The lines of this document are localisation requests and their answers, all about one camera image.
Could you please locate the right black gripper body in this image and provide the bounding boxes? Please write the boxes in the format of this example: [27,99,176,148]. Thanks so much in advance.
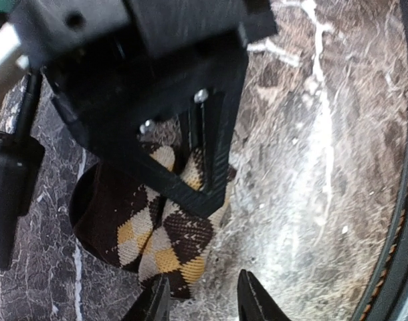
[9,1,278,157]

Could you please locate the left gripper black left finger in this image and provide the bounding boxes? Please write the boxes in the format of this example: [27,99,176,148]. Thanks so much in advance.
[121,276,171,321]

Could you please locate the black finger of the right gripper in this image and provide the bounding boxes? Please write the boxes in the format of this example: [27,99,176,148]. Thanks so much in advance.
[134,88,242,217]

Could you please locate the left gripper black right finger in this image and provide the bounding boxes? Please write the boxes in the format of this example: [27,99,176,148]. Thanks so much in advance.
[237,269,290,320]

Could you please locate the brown argyle sock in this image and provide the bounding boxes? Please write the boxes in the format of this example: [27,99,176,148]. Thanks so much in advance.
[69,161,229,300]

